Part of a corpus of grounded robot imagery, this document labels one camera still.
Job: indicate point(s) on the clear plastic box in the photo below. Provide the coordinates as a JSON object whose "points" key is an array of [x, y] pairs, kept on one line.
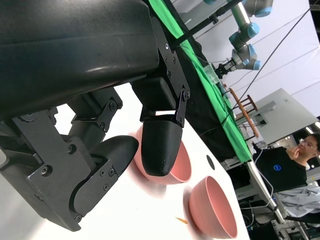
{"points": [[212, 73]]}

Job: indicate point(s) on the black laptop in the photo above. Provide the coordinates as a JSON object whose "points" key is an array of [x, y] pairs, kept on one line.
{"points": [[280, 172]]}

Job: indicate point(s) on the wooden stool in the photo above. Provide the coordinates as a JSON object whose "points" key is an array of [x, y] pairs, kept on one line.
{"points": [[243, 112]]}

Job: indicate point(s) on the black round table grommet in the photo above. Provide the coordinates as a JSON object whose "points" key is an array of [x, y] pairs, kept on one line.
{"points": [[210, 162]]}

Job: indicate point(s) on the person with glasses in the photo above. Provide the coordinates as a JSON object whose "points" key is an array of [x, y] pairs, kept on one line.
{"points": [[308, 147]]}

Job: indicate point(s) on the black metal rod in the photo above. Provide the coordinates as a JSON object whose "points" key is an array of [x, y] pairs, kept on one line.
{"points": [[200, 26]]}

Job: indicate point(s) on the small orange sliver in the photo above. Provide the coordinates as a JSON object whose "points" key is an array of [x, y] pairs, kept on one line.
{"points": [[182, 220]]}

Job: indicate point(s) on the green cloth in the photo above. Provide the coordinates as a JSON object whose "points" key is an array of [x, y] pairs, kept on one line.
{"points": [[237, 143]]}

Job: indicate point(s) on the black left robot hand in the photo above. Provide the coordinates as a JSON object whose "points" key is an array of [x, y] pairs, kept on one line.
{"points": [[75, 50]]}

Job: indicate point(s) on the pink plastic bowl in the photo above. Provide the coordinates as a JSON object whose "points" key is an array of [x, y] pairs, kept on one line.
{"points": [[215, 207], [183, 162]]}

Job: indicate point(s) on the black industrial gripper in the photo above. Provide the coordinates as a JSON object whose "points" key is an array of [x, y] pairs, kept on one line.
{"points": [[225, 68]]}

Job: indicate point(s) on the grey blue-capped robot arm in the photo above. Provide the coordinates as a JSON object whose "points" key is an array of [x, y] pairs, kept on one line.
{"points": [[240, 17]]}

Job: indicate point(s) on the black cloth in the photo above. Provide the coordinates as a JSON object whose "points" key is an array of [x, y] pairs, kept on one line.
{"points": [[207, 112]]}

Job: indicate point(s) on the grey metal cabinet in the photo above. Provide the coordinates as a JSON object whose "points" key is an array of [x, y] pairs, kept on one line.
{"points": [[282, 115]]}

